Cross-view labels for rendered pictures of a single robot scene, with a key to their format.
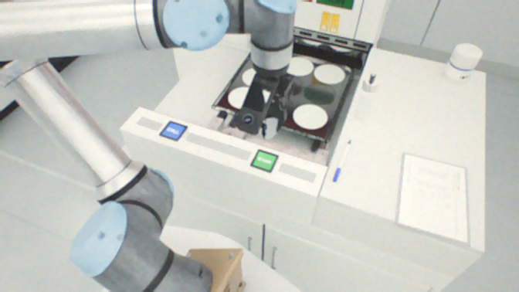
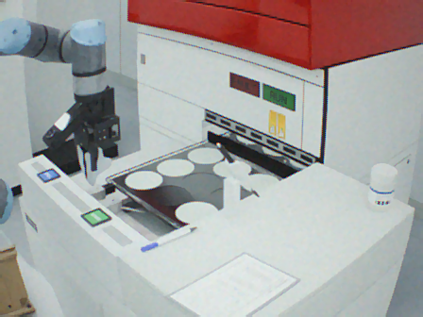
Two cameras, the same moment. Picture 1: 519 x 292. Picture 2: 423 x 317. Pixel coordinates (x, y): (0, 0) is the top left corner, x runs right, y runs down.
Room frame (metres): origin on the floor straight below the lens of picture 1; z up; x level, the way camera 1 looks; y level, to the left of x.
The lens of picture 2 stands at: (-0.30, -0.71, 1.63)
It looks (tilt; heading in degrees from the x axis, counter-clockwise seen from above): 26 degrees down; 26
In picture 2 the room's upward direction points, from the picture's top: straight up
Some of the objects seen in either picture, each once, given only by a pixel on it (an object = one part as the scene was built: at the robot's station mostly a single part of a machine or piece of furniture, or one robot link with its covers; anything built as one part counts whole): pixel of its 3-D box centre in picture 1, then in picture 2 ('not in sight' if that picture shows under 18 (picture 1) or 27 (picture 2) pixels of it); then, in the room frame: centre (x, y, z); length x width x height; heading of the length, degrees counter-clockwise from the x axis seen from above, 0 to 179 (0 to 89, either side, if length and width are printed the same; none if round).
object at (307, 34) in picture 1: (305, 33); (257, 136); (1.10, -0.17, 0.96); 0.44 x 0.01 x 0.02; 67
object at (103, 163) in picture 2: (275, 122); (99, 166); (0.55, -0.04, 1.09); 0.06 x 0.03 x 0.09; 156
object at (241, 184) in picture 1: (221, 163); (75, 220); (0.58, 0.09, 0.89); 0.55 x 0.09 x 0.14; 67
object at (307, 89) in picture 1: (288, 86); (201, 182); (0.89, -0.11, 0.90); 0.34 x 0.34 x 0.01; 67
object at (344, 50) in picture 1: (303, 49); (255, 157); (1.09, -0.17, 0.89); 0.44 x 0.02 x 0.10; 67
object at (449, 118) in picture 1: (406, 142); (284, 260); (0.66, -0.43, 0.89); 0.62 x 0.35 x 0.14; 157
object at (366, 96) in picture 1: (366, 95); (237, 185); (0.70, -0.29, 1.03); 0.06 x 0.04 x 0.13; 157
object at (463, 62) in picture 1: (461, 63); (381, 187); (0.85, -0.60, 1.01); 0.07 x 0.07 x 0.10
